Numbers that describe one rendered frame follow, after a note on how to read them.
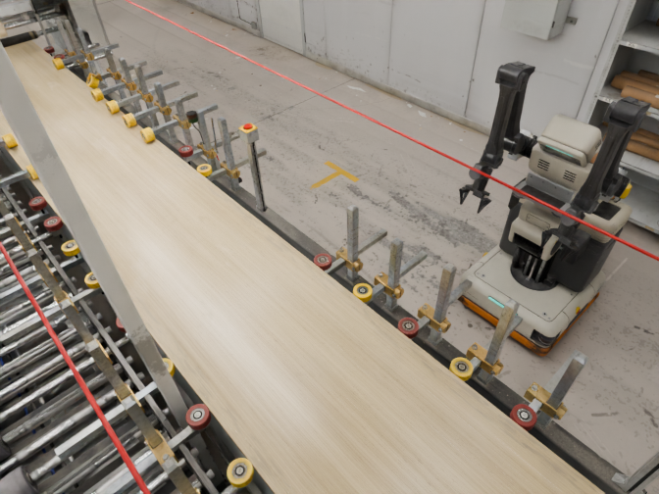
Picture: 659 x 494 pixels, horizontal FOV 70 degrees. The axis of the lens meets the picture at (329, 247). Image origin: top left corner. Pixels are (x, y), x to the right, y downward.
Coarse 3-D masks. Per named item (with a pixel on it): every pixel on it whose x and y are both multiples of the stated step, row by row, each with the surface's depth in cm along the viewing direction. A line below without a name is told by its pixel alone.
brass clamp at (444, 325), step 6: (420, 312) 195; (426, 312) 193; (432, 312) 193; (420, 318) 197; (432, 318) 191; (432, 324) 192; (438, 324) 189; (444, 324) 189; (450, 324) 191; (438, 330) 190; (444, 330) 189
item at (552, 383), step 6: (576, 354) 179; (570, 360) 177; (564, 366) 175; (558, 372) 173; (552, 378) 172; (558, 378) 172; (546, 384) 170; (552, 384) 170; (552, 390) 168; (534, 402) 166; (540, 402) 165; (534, 408) 164
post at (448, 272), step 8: (448, 264) 170; (448, 272) 169; (440, 280) 175; (448, 280) 172; (440, 288) 178; (448, 288) 175; (440, 296) 180; (448, 296) 180; (440, 304) 182; (440, 312) 185; (440, 320) 188; (432, 328) 195; (432, 336) 198; (440, 336) 199
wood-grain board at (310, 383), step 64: (0, 128) 305; (64, 128) 302; (128, 128) 299; (128, 192) 251; (192, 192) 249; (128, 256) 216; (192, 256) 215; (256, 256) 214; (192, 320) 189; (256, 320) 188; (320, 320) 187; (384, 320) 186; (192, 384) 168; (256, 384) 167; (320, 384) 166; (384, 384) 166; (448, 384) 165; (256, 448) 151; (320, 448) 150; (384, 448) 150; (448, 448) 149; (512, 448) 148
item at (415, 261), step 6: (420, 252) 220; (414, 258) 217; (420, 258) 217; (426, 258) 221; (408, 264) 215; (414, 264) 215; (402, 270) 212; (408, 270) 214; (372, 288) 205; (378, 288) 205; (372, 294) 202; (378, 294) 205
